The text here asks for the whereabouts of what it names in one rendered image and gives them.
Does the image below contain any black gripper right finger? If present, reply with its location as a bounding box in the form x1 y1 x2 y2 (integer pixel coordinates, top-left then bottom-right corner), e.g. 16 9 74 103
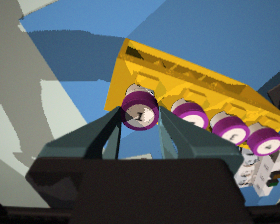
158 106 244 177

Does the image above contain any purple screw cap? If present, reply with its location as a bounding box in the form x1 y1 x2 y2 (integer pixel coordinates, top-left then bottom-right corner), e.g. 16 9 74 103
172 102 209 129
212 116 250 145
246 128 280 156
120 91 159 131

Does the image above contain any blue flat mat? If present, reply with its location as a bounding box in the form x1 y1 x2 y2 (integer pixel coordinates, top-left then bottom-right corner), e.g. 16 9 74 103
18 0 280 159

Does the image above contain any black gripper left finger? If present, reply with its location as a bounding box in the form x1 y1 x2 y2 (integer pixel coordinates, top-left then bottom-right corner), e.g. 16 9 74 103
36 106 122 159

